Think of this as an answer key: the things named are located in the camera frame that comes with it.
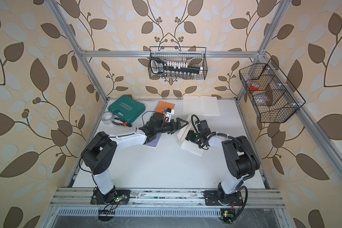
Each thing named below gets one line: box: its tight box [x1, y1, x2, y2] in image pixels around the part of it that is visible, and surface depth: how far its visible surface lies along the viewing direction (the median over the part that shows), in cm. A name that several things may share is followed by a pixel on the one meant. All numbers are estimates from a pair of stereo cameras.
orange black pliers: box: [111, 117, 133, 128], surface depth 107 cm
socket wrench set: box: [150, 57, 204, 79], surface depth 86 cm
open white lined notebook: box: [182, 95, 220, 116], surface depth 119 cm
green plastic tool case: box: [107, 94, 146, 124], surface depth 111 cm
